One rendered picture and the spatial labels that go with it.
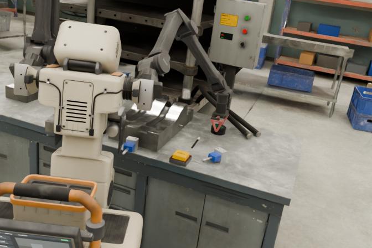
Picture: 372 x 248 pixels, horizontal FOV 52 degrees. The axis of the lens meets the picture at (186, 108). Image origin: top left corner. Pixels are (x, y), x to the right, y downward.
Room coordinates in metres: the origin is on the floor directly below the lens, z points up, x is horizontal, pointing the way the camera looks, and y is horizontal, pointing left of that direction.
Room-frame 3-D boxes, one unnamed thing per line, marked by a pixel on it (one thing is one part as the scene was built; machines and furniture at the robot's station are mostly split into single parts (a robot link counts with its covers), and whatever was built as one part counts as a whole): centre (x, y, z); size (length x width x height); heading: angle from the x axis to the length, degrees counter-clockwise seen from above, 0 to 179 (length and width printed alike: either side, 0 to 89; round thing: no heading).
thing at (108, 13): (2.90, 0.44, 1.20); 1.29 x 0.83 x 0.19; 72
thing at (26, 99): (2.11, 0.93, 0.84); 0.20 x 0.15 x 0.07; 162
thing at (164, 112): (1.87, 0.17, 0.92); 0.35 x 0.16 x 0.09; 162
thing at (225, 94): (1.94, -0.19, 1.00); 0.07 x 0.06 x 0.07; 158
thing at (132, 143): (1.55, 0.23, 0.83); 0.13 x 0.05 x 0.05; 170
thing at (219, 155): (1.57, -0.15, 0.83); 0.13 x 0.05 x 0.05; 134
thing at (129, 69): (2.81, 0.43, 0.87); 0.50 x 0.27 x 0.17; 162
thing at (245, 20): (2.48, -0.26, 0.74); 0.31 x 0.22 x 1.47; 72
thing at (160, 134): (1.88, 0.15, 0.87); 0.50 x 0.26 x 0.14; 162
